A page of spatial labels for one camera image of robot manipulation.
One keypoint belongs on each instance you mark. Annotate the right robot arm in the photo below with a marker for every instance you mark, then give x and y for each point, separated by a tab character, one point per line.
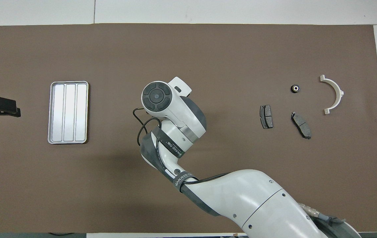
257	198

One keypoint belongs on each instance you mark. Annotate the small black bearing gear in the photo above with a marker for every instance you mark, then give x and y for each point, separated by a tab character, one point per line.
295	88

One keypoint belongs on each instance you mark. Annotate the silver metal tray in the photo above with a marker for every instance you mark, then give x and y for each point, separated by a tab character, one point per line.
68	112

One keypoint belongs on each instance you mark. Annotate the dark grey brake pad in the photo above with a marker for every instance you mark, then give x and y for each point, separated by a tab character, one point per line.
266	116
301	125

